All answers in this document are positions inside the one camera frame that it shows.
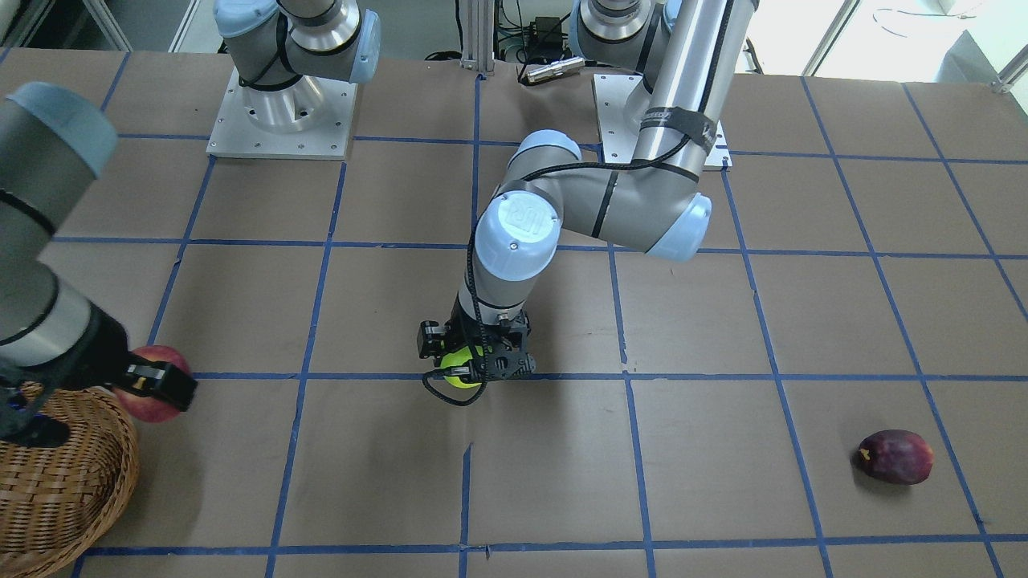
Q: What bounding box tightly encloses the green apple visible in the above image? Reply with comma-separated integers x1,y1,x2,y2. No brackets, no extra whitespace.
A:
439,345,483,390

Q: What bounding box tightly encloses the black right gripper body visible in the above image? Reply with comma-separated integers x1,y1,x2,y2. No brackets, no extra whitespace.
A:
23,304,132,391

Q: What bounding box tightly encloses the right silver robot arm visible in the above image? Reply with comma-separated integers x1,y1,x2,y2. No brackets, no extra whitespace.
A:
1,1,382,417

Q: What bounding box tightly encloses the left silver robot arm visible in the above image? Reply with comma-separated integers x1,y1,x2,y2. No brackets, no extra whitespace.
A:
418,1,759,390

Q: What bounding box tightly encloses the dark red apple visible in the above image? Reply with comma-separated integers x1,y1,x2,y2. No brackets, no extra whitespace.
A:
853,429,935,486

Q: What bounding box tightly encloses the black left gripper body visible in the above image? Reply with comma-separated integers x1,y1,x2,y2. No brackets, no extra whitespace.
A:
449,301,530,352

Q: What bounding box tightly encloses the red yellow apple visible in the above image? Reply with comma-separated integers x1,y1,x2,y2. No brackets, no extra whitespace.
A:
112,345,198,423

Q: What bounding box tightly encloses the aluminium frame post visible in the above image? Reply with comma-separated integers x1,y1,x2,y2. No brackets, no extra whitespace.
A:
456,0,495,77

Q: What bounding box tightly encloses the woven wicker basket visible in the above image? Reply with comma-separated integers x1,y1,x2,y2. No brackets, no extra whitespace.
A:
1,388,141,577

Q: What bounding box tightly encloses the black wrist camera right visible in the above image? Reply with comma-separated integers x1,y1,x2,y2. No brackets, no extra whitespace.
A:
1,361,71,449

